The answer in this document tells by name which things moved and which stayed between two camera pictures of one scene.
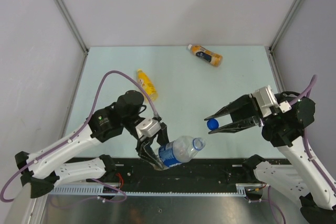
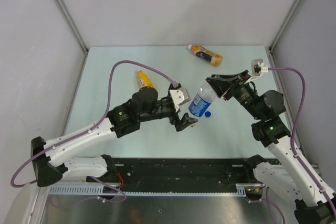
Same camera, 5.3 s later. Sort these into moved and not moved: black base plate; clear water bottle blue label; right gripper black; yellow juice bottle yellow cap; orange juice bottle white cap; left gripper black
Moved: left gripper black; right gripper black; clear water bottle blue label
Not moved: orange juice bottle white cap; black base plate; yellow juice bottle yellow cap
